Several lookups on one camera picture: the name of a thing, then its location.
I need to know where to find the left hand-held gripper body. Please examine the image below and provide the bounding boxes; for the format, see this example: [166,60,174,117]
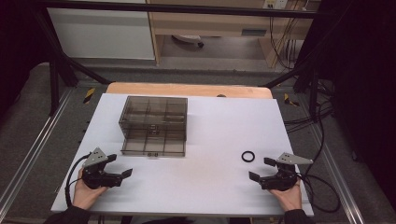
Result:
[81,147,124,190]

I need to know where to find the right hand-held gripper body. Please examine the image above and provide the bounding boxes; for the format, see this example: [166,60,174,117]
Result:
[259,151,315,192]

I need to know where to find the black ring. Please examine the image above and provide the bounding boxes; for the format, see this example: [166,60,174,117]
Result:
[241,150,256,163]

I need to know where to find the smoky transparent compartment box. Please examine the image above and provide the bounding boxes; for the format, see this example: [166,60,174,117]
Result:
[118,95,189,158]

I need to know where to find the person's right hand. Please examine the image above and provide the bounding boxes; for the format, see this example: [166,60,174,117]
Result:
[268,178,304,213]

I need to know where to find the person's left hand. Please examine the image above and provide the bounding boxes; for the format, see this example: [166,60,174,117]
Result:
[72,167,108,211]

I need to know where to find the white table board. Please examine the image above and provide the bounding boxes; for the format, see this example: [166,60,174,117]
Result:
[50,92,315,217]

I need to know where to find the yellow black floor tape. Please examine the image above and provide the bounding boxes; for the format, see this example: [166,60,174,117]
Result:
[283,92,301,107]
[82,87,96,105]

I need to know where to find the wooden table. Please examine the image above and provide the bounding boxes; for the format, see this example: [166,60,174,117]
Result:
[106,81,275,100]

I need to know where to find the white cabinet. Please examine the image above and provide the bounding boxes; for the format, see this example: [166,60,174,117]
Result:
[46,7,156,61]

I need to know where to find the white chair foot with castor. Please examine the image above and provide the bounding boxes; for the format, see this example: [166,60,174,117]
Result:
[170,34,205,49]

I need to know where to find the light wooden desk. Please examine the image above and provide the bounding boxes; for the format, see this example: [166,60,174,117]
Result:
[146,0,322,68]

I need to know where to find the left hand-held gripper cable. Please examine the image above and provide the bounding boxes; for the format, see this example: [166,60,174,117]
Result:
[64,153,92,208]

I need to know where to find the hand-held gripper cable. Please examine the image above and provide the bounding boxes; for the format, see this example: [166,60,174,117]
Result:
[297,173,342,215]
[64,153,92,208]

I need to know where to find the right hand-held gripper cable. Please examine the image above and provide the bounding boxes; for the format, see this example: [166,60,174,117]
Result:
[297,173,342,215]

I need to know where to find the aluminium floor rail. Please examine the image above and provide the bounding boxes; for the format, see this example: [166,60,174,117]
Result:
[310,123,366,224]
[0,88,75,213]

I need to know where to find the black floor cables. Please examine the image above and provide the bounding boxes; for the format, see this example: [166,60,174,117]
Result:
[283,78,335,175]

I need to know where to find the hanging black cables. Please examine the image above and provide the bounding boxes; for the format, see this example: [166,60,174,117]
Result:
[268,0,310,71]

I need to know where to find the white wall socket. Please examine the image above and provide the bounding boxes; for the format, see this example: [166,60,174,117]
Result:
[262,0,290,10]

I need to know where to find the black metal frame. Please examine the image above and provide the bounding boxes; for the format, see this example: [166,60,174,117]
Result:
[32,0,356,118]

